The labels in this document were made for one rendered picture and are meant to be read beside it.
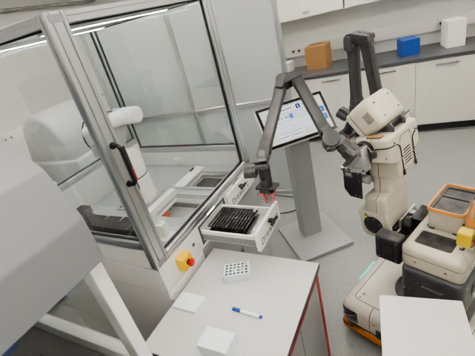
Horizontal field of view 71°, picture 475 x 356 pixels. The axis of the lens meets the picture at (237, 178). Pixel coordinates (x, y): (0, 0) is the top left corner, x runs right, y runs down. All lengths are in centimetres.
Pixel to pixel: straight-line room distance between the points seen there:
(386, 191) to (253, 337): 93
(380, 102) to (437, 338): 95
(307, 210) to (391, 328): 156
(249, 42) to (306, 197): 144
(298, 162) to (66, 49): 179
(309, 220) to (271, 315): 150
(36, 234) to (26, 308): 16
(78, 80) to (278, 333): 116
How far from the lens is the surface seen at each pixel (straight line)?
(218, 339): 138
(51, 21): 126
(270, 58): 314
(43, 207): 91
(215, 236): 175
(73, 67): 127
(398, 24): 504
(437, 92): 455
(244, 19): 314
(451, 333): 143
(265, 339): 140
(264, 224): 165
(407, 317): 144
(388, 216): 182
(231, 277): 161
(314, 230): 292
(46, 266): 90
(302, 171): 260
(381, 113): 160
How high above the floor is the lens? 188
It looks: 27 degrees down
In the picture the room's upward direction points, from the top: 15 degrees counter-clockwise
